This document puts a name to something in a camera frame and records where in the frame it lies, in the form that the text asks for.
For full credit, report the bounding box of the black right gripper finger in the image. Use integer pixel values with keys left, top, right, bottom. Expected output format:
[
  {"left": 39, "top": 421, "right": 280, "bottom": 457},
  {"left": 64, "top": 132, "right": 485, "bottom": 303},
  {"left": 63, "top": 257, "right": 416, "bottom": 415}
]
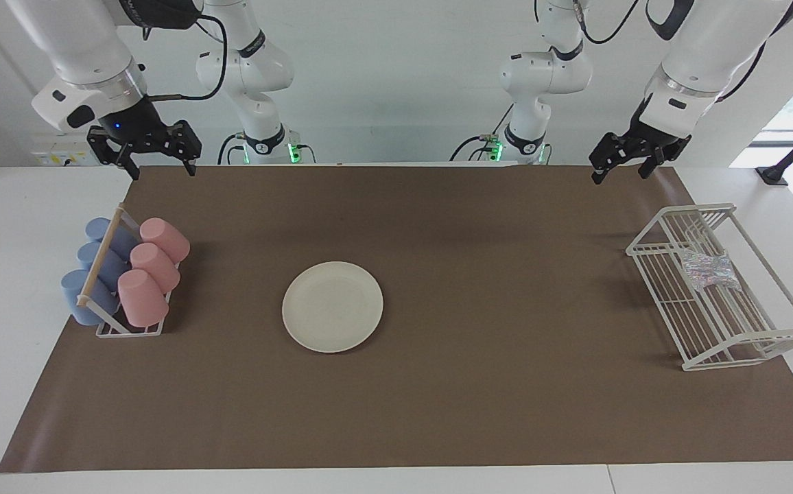
[
  {"left": 86, "top": 127, "right": 140, "bottom": 180},
  {"left": 163, "top": 120, "right": 202, "bottom": 177}
]

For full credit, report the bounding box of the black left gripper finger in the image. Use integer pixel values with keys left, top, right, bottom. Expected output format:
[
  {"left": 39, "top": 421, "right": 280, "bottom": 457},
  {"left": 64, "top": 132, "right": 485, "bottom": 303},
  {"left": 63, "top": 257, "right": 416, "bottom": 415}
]
[
  {"left": 589, "top": 134, "right": 634, "bottom": 185},
  {"left": 637, "top": 144, "right": 675, "bottom": 180}
]

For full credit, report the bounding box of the cream round plate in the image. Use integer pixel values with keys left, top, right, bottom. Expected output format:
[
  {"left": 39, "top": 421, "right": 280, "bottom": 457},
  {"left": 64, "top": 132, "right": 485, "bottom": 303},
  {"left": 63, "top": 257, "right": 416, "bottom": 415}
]
[{"left": 282, "top": 261, "right": 384, "bottom": 354}]

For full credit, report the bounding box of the blue plastic cup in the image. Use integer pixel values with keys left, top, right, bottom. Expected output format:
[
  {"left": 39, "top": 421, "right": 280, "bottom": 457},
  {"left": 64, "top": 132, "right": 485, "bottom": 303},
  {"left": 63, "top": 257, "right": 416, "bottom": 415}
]
[
  {"left": 85, "top": 217, "right": 138, "bottom": 258},
  {"left": 78, "top": 242, "right": 130, "bottom": 289},
  {"left": 60, "top": 269, "right": 121, "bottom": 326}
]

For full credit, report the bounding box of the pink plastic cup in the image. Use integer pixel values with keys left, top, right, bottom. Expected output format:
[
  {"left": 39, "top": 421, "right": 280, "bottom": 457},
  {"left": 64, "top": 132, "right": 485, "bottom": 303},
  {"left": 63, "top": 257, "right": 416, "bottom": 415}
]
[
  {"left": 139, "top": 217, "right": 190, "bottom": 263},
  {"left": 117, "top": 269, "right": 169, "bottom": 328},
  {"left": 130, "top": 243, "right": 181, "bottom": 294}
]

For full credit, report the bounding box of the brown table mat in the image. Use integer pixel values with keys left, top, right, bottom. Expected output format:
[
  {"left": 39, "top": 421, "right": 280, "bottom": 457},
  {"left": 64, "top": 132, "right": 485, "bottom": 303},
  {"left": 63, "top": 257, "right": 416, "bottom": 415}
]
[{"left": 0, "top": 165, "right": 793, "bottom": 474}]

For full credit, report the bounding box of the black right base cable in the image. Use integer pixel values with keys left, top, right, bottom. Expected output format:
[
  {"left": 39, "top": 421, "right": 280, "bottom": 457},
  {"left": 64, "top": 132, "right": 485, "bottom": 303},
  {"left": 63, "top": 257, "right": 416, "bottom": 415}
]
[{"left": 217, "top": 132, "right": 246, "bottom": 165}]

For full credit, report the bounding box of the black base cable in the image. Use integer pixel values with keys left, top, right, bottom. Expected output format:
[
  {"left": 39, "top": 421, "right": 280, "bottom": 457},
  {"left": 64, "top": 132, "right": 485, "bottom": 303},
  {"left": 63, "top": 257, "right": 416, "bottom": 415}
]
[
  {"left": 217, "top": 132, "right": 246, "bottom": 165},
  {"left": 450, "top": 103, "right": 515, "bottom": 162}
]

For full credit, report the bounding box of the white wall socket box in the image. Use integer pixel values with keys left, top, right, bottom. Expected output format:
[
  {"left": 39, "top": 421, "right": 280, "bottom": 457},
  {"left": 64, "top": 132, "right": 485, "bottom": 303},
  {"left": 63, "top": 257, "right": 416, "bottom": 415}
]
[{"left": 32, "top": 134, "right": 95, "bottom": 167}]

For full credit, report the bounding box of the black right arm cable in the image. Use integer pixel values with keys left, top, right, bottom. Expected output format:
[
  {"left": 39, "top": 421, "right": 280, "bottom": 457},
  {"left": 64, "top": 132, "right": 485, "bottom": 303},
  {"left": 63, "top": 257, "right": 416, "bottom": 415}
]
[{"left": 146, "top": 14, "right": 227, "bottom": 102}]

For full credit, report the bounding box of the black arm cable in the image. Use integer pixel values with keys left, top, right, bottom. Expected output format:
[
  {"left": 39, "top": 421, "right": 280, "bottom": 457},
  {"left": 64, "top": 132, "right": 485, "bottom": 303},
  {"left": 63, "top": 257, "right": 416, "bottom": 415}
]
[
  {"left": 571, "top": 0, "right": 641, "bottom": 45},
  {"left": 146, "top": 14, "right": 227, "bottom": 102}
]

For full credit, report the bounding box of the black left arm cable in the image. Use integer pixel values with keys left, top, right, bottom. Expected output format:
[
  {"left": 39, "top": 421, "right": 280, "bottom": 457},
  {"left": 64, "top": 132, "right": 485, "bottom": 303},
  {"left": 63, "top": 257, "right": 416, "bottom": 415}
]
[{"left": 571, "top": 0, "right": 641, "bottom": 45}]

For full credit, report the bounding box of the white cup rack wooden handle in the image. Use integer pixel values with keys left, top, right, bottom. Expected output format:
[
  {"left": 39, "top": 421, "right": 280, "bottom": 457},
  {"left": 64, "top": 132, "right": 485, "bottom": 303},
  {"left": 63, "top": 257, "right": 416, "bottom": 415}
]
[{"left": 76, "top": 203, "right": 181, "bottom": 338}]

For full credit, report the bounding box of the black left base cable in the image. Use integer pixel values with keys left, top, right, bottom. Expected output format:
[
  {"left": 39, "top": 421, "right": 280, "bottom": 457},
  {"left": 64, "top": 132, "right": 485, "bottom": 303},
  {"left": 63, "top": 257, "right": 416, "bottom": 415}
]
[{"left": 450, "top": 103, "right": 515, "bottom": 162}]

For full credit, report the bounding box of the white wire dish rack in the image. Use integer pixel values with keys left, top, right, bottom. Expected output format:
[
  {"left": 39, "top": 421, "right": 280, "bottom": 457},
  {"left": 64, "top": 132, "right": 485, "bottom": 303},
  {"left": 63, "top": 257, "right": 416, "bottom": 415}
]
[{"left": 626, "top": 203, "right": 793, "bottom": 372}]

